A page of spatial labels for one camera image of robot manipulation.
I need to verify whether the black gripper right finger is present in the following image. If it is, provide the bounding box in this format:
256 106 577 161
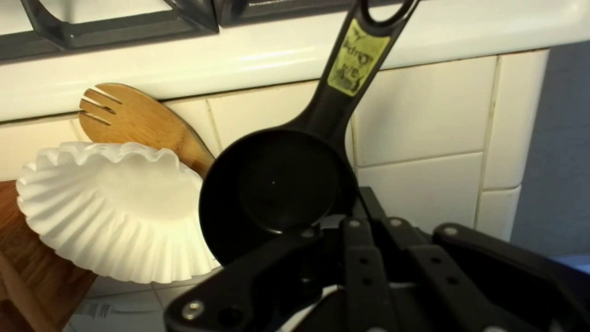
357 187 590 332

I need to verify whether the wooden spork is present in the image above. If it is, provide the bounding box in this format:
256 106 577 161
77 82 217 181

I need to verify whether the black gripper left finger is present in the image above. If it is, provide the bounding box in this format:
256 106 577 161
162 215 396 332

